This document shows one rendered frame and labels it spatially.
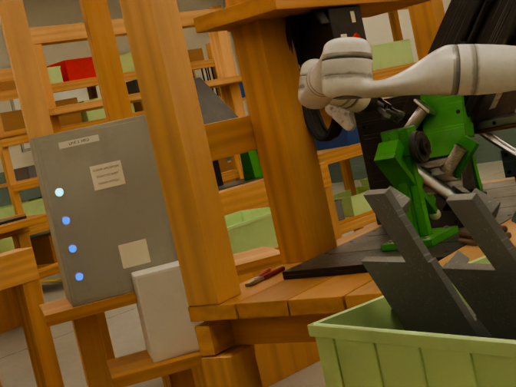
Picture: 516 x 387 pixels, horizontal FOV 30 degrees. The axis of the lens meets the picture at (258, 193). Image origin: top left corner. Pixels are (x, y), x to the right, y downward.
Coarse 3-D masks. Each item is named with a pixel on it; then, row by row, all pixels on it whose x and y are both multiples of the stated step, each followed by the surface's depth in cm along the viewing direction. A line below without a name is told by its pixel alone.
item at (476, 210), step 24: (480, 192) 114; (480, 216) 113; (480, 240) 116; (504, 240) 114; (456, 264) 126; (480, 264) 122; (504, 264) 117; (456, 288) 128; (480, 288) 124; (504, 288) 120; (480, 312) 129; (504, 312) 125; (504, 336) 129
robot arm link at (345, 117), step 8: (328, 104) 222; (352, 104) 215; (360, 104) 216; (368, 104) 218; (328, 112) 222; (336, 112) 221; (344, 112) 219; (352, 112) 219; (336, 120) 220; (344, 120) 219; (352, 120) 219; (344, 128) 219; (352, 128) 219
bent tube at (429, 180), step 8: (424, 104) 244; (416, 112) 243; (424, 112) 242; (432, 112) 242; (408, 120) 245; (416, 120) 243; (416, 128) 245; (424, 176) 240; (432, 176) 240; (432, 184) 239; (440, 184) 238; (440, 192) 237; (448, 192) 236
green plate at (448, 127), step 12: (420, 96) 247; (432, 96) 244; (444, 96) 242; (456, 96) 240; (432, 108) 244; (444, 108) 242; (456, 108) 240; (432, 120) 244; (444, 120) 242; (456, 120) 240; (468, 120) 244; (432, 132) 244; (444, 132) 242; (456, 132) 240; (468, 132) 243; (432, 144) 244; (444, 144) 242; (432, 156) 243; (444, 156) 242
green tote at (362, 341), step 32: (320, 320) 140; (352, 320) 143; (384, 320) 146; (320, 352) 139; (352, 352) 133; (384, 352) 127; (416, 352) 122; (448, 352) 117; (480, 352) 113; (512, 352) 109; (352, 384) 134; (384, 384) 129; (416, 384) 124; (448, 384) 119; (480, 384) 114; (512, 384) 110
